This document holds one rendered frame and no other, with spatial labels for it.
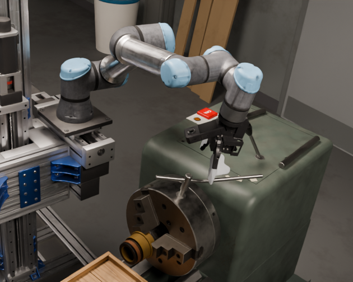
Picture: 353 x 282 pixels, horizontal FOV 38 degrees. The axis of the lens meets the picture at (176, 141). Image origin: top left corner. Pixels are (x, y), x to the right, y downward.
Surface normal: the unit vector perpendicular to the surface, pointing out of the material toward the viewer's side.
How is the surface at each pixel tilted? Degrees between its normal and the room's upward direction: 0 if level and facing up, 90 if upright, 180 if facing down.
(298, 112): 90
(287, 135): 0
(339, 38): 90
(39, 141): 0
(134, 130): 0
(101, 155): 90
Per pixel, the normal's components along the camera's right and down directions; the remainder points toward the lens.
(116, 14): 0.10, 0.58
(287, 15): -0.76, 0.26
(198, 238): 0.73, 0.00
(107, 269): 0.11, -0.85
